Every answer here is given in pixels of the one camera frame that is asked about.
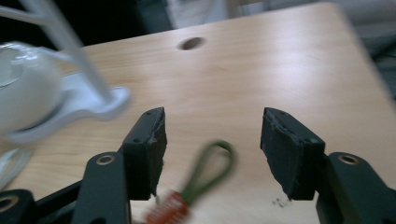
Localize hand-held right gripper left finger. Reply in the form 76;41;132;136
70;106;168;224

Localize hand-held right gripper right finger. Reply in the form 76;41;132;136
260;106;396;224

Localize green cord loop orange wrap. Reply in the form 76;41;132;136
143;139;238;224

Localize white cup rack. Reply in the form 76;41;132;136
0;0;132;145

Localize white cable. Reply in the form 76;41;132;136
0;147;34;191

